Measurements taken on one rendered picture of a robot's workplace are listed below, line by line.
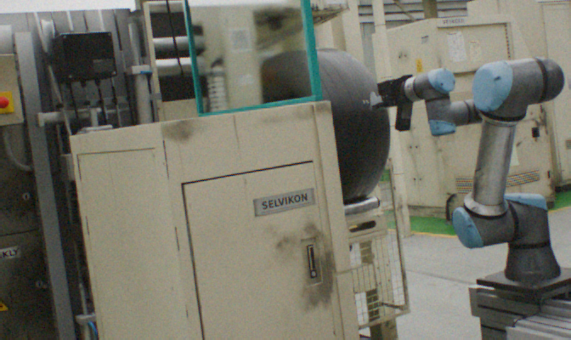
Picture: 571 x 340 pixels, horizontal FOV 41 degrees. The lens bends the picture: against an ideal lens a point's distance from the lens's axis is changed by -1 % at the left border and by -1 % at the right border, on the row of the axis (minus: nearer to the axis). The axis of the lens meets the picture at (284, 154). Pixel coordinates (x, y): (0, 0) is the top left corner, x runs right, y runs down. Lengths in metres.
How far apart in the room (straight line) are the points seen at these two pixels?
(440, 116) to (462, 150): 5.11
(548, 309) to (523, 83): 0.62
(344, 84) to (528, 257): 0.82
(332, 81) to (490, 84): 0.75
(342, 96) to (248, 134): 1.00
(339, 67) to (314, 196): 1.03
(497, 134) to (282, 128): 0.62
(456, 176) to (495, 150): 5.50
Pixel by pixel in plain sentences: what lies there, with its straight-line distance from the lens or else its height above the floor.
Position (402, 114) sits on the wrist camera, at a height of 1.20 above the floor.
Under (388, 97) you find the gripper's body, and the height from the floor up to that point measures 1.26.
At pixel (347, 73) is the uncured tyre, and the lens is 2.56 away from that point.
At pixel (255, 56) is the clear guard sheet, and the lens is 1.81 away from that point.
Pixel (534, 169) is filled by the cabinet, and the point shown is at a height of 0.42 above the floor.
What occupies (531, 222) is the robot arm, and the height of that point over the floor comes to 0.88.
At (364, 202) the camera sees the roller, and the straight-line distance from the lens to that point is 2.67.
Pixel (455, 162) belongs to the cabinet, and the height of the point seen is 0.58.
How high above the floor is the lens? 1.25
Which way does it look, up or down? 3 degrees down
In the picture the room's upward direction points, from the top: 7 degrees counter-clockwise
